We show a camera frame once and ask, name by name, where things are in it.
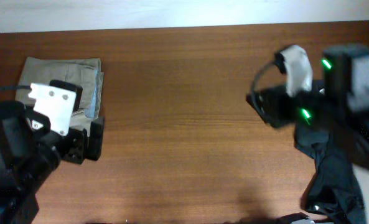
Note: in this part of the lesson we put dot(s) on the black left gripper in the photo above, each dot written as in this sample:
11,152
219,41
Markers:
76,144

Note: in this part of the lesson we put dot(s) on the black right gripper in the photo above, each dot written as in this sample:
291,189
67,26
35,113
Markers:
272,106

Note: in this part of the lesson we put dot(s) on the khaki green shorts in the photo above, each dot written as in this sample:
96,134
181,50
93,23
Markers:
83,72

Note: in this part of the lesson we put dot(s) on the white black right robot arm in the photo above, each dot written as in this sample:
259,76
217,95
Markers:
344,66

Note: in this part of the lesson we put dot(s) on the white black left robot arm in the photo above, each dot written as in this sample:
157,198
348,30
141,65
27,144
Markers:
30,151

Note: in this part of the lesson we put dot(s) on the dark clothes pile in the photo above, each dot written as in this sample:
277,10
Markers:
338,141

